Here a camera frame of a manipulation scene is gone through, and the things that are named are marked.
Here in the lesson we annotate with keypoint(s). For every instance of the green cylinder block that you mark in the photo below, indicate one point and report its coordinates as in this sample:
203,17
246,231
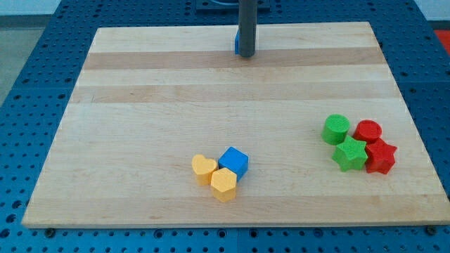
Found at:
335,129

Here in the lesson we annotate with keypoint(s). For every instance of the yellow hexagon block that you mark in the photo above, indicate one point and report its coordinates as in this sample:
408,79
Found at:
223,184

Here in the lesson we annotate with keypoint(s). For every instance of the wooden board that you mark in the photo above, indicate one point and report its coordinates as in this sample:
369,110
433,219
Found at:
150,98

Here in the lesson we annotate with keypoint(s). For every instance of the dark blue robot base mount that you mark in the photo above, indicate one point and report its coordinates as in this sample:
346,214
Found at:
227,5

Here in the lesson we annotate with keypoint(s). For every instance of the blue cube block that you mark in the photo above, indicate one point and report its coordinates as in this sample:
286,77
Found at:
236,161

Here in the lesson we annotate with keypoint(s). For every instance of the red star block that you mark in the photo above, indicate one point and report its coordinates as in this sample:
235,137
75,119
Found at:
380,157

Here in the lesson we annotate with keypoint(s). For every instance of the blue block behind rod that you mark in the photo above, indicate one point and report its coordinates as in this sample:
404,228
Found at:
236,43

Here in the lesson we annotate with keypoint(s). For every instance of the green star block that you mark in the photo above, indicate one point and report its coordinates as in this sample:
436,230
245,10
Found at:
350,154

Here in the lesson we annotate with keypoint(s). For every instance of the yellow heart block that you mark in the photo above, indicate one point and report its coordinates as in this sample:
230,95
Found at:
203,169

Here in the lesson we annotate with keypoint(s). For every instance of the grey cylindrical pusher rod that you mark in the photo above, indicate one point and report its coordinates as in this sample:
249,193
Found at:
247,26

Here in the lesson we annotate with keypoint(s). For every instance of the red cylinder block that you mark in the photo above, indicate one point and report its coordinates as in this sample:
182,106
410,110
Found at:
368,131

